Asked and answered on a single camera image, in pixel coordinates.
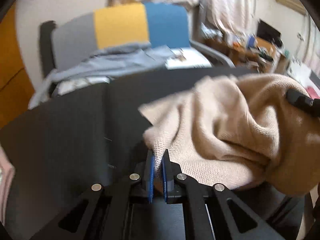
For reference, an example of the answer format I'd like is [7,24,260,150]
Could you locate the grey cloth on chair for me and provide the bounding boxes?
[28,42,175,109]

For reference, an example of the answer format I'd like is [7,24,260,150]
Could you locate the folded white pink clothes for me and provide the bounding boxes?
[0,147,15,225]

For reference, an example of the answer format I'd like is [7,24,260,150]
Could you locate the cluttered wooden desk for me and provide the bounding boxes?
[204,33,289,74]

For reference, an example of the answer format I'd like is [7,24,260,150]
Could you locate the black monitor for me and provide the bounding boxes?
[256,19,281,44]

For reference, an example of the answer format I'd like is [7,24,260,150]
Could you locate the beige knit sweater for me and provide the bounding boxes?
[139,74,319,195]

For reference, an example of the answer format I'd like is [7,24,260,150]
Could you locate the orange wooden cabinet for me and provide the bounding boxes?
[0,4,34,127]

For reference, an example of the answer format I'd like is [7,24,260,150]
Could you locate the grey yellow blue chair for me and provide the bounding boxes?
[39,3,234,76]

